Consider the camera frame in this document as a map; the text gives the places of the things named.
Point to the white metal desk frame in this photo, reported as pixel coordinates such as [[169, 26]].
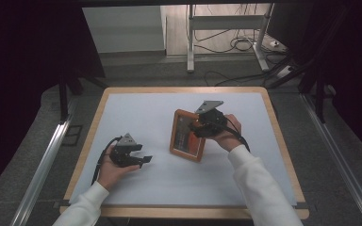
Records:
[[191, 37]]

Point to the wooden photo frame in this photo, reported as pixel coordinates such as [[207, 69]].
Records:
[[184, 138]]

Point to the person's left hand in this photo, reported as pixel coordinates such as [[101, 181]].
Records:
[[113, 174]]

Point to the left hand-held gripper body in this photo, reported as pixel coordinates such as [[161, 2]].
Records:
[[122, 155]]

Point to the white power strip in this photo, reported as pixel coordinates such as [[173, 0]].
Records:
[[285, 71]]

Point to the white table mat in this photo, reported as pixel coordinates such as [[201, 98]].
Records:
[[144, 188]]

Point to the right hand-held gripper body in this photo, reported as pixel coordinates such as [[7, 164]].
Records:
[[212, 121]]

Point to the white panel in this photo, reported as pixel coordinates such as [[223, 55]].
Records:
[[122, 28]]

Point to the small white adapter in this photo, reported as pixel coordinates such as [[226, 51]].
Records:
[[274, 44]]

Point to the black metal stand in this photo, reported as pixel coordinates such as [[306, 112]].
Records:
[[63, 100], [320, 100]]

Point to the aluminium rail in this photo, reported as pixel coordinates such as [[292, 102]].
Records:
[[336, 157], [41, 175]]

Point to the person's right hand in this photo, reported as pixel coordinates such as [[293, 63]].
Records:
[[229, 138]]

